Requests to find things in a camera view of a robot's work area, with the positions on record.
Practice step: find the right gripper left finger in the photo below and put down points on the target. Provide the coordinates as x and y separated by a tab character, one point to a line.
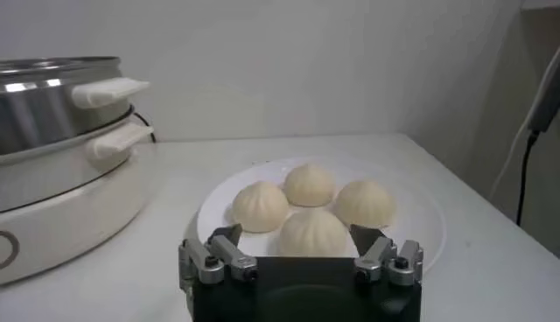
236	262

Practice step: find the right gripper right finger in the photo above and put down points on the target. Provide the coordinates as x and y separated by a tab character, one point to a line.
376	258

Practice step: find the white steamed baozi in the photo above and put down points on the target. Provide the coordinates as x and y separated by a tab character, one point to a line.
260	206
312	234
309	184
364	203

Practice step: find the white round plate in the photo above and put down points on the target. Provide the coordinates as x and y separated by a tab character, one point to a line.
415	219

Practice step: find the black power adapter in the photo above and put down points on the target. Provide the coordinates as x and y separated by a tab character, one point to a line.
547	105

